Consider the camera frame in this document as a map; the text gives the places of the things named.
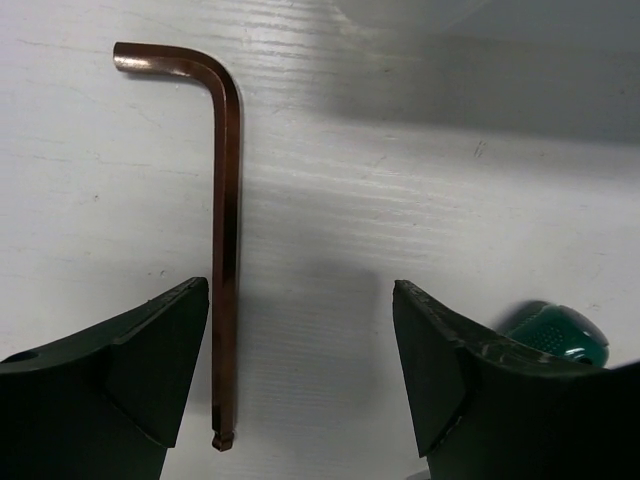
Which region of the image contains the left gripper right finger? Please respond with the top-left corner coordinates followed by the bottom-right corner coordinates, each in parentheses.
top-left (392, 280), bottom-right (639, 479)

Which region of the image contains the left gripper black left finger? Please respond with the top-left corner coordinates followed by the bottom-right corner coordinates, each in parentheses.
top-left (1, 277), bottom-right (209, 479)

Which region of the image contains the green stubby screwdriver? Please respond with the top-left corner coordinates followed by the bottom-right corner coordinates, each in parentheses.
top-left (496, 300), bottom-right (610, 368)

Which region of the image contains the long hex key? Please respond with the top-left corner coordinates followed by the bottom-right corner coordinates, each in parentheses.
top-left (113, 42), bottom-right (242, 452)

